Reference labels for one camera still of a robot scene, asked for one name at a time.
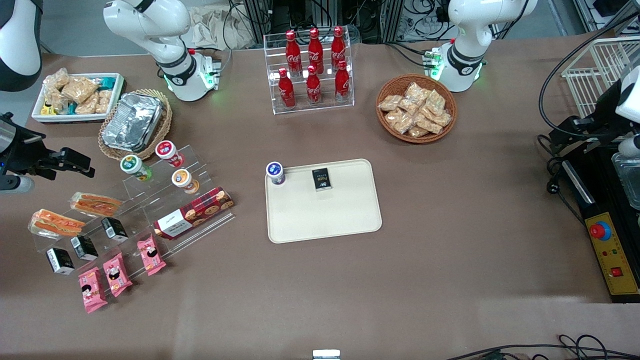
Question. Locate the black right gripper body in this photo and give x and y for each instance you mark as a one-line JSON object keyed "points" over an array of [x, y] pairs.
{"points": [[21, 150]]}

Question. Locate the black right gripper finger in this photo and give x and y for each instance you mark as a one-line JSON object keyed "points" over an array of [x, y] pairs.
{"points": [[75, 161], [44, 174]]}

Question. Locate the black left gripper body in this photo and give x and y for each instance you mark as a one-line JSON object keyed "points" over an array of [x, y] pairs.
{"points": [[604, 120]]}

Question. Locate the plastic triangle sandwich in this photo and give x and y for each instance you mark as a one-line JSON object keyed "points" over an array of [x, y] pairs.
{"points": [[96, 204], [55, 224]]}

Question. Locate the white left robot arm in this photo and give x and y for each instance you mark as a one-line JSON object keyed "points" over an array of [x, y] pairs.
{"points": [[465, 60]]}

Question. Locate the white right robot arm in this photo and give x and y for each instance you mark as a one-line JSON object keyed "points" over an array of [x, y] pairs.
{"points": [[180, 75]]}

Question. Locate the beige plastic serving tray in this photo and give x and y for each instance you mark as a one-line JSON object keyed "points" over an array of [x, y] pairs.
{"points": [[325, 215]]}

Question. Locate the small yellow packet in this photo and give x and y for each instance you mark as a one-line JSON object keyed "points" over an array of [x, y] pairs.
{"points": [[48, 110]]}

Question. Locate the beige crispy snack packet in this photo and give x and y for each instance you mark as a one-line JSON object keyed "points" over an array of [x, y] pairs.
{"points": [[54, 100], [442, 119], [104, 101], [418, 132], [56, 79], [429, 125], [409, 106], [79, 89], [416, 92], [390, 103], [87, 105], [399, 121], [436, 102]]}

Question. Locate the green lid yogurt cup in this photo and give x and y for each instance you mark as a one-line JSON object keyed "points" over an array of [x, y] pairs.
{"points": [[134, 167]]}

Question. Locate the clear plastic container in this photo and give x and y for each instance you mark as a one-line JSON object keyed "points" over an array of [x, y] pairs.
{"points": [[629, 177]]}

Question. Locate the black machine base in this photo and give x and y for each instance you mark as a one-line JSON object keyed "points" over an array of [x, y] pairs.
{"points": [[600, 190]]}

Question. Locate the silver foil container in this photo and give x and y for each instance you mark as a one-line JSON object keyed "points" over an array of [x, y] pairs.
{"points": [[132, 122]]}

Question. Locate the clear acrylic tiered stand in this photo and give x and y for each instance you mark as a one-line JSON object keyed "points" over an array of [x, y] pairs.
{"points": [[140, 200]]}

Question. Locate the white rectangular bin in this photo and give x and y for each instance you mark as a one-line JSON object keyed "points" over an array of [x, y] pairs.
{"points": [[118, 95]]}

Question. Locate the small black snack box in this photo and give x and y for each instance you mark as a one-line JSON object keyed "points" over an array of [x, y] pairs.
{"points": [[60, 261], [84, 248], [115, 230], [322, 179]]}

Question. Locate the teal snack packet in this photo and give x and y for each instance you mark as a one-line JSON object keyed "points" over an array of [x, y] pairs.
{"points": [[106, 82]]}

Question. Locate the red lid yogurt cup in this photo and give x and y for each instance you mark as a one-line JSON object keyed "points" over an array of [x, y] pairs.
{"points": [[168, 152]]}

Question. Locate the flat light wicker basket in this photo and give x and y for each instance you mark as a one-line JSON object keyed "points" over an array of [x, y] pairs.
{"points": [[167, 120]]}

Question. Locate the orange lid yogurt cup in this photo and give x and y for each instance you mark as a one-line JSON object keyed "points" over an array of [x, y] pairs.
{"points": [[184, 180]]}

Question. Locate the pink snack packet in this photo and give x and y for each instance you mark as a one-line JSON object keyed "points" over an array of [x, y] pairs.
{"points": [[117, 275], [151, 255], [92, 291]]}

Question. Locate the red plaid cookie box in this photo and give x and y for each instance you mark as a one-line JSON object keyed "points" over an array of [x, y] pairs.
{"points": [[195, 212]]}

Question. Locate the yellow emergency stop panel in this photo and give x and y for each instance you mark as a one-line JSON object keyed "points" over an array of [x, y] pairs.
{"points": [[612, 255]]}

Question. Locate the crumpled beige cloth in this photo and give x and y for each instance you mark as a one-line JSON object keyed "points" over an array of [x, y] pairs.
{"points": [[215, 27]]}

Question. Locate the blue lid yogurt cup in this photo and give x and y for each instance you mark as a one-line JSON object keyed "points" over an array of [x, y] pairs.
{"points": [[275, 172]]}

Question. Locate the round brown wicker basket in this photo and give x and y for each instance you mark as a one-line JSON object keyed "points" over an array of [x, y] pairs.
{"points": [[387, 127]]}

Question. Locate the red cola bottle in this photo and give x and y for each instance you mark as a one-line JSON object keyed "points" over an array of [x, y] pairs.
{"points": [[338, 49], [313, 89], [315, 52], [286, 92], [342, 85], [293, 55]]}

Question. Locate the clear acrylic bottle rack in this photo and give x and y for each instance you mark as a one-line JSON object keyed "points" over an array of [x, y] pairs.
{"points": [[312, 107]]}

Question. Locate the small white metal object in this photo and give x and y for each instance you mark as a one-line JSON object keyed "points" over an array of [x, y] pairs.
{"points": [[326, 355]]}

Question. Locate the aluminium frame rack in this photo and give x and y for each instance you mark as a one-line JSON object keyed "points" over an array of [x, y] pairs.
{"points": [[360, 20]]}

